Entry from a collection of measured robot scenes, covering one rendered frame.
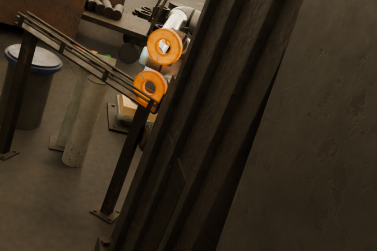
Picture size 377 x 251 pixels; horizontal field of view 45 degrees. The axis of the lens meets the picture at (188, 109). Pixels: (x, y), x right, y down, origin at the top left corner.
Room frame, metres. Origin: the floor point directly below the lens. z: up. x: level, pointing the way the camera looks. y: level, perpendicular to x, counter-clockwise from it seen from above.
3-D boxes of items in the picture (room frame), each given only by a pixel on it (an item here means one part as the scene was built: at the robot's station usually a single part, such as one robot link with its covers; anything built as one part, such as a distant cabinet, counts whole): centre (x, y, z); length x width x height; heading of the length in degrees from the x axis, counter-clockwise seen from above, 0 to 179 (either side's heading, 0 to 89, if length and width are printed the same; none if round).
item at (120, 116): (2.98, 0.32, 0.10); 0.32 x 0.32 x 0.04; 20
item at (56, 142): (2.34, 0.59, 0.31); 0.24 x 0.16 x 0.62; 112
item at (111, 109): (2.98, 0.32, 0.04); 0.40 x 0.40 x 0.08; 20
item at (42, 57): (2.42, 0.93, 0.21); 0.32 x 0.32 x 0.43
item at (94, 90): (2.21, 0.50, 0.26); 0.12 x 0.12 x 0.52
